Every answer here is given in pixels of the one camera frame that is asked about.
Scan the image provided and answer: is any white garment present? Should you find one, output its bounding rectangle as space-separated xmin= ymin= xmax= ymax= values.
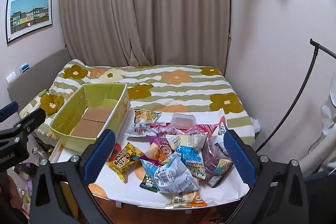
xmin=302 ymin=82 xmax=336 ymax=180

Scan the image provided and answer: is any beige curtain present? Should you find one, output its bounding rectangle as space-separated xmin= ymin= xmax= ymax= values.
xmin=59 ymin=0 xmax=233 ymax=68

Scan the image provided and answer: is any light blue snack packet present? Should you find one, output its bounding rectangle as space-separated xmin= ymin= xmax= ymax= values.
xmin=140 ymin=156 xmax=201 ymax=194

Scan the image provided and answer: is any clear plastic container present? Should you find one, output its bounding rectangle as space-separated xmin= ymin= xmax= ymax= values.
xmin=171 ymin=113 xmax=197 ymax=132

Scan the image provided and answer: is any orange white snack packet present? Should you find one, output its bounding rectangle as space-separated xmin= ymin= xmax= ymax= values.
xmin=165 ymin=191 xmax=208 ymax=209

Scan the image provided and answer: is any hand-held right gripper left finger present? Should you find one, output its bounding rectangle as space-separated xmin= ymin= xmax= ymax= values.
xmin=29 ymin=129 xmax=117 ymax=224

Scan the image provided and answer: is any striped floral blanket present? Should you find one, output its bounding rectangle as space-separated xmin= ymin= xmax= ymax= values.
xmin=20 ymin=59 xmax=256 ymax=146

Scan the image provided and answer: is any framed houses picture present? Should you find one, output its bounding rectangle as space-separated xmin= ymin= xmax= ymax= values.
xmin=5 ymin=0 xmax=53 ymax=45

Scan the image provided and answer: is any pink snack packet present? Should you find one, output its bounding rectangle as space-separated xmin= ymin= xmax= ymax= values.
xmin=150 ymin=123 xmax=181 ymax=140
xmin=184 ymin=124 xmax=219 ymax=140

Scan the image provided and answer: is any clear purple snack packet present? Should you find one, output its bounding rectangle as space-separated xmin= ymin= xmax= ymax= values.
xmin=203 ymin=139 xmax=234 ymax=188

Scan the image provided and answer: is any white black snack packet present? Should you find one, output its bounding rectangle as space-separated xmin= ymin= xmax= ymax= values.
xmin=214 ymin=116 xmax=229 ymax=146

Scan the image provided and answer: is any black curved stand pole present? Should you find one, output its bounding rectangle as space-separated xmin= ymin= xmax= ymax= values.
xmin=256 ymin=38 xmax=336 ymax=152

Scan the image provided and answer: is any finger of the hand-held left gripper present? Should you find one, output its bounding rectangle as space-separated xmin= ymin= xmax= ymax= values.
xmin=12 ymin=108 xmax=46 ymax=140
xmin=0 ymin=101 xmax=19 ymax=123

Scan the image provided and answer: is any grey padded headboard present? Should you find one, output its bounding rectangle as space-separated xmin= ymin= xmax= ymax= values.
xmin=7 ymin=48 xmax=72 ymax=109

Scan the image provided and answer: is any white blue snack packet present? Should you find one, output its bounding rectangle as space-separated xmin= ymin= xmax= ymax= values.
xmin=165 ymin=133 xmax=208 ymax=178

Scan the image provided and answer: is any yellow snack packet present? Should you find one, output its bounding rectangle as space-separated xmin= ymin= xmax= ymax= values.
xmin=107 ymin=142 xmax=143 ymax=182

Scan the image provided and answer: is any dark green small packet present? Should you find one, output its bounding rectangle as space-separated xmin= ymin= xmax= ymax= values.
xmin=139 ymin=174 xmax=159 ymax=193

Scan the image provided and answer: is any white green nut packet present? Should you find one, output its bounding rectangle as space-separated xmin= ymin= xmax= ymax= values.
xmin=125 ymin=109 xmax=163 ymax=137

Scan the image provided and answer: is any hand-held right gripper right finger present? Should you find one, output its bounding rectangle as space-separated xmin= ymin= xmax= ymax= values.
xmin=223 ymin=129 xmax=309 ymax=224

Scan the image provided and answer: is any green cardboard box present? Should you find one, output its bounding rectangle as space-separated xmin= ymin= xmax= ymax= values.
xmin=49 ymin=83 xmax=130 ymax=153

